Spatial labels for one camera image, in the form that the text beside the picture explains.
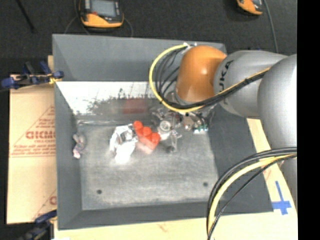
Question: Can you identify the red toy building block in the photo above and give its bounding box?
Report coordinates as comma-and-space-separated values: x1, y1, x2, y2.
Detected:
132, 120, 161, 152

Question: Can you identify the grey metal bin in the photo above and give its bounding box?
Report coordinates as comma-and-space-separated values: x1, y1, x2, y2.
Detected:
51, 33, 274, 230

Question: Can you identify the white crumpled packet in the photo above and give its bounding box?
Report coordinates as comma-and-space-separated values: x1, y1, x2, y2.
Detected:
108, 123, 139, 165

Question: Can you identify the small pale purple toy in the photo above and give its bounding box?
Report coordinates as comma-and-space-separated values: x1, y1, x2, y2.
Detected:
72, 132, 87, 160

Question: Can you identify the brown cardboard board red print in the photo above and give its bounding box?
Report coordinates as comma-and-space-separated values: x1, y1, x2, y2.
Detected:
6, 81, 59, 225

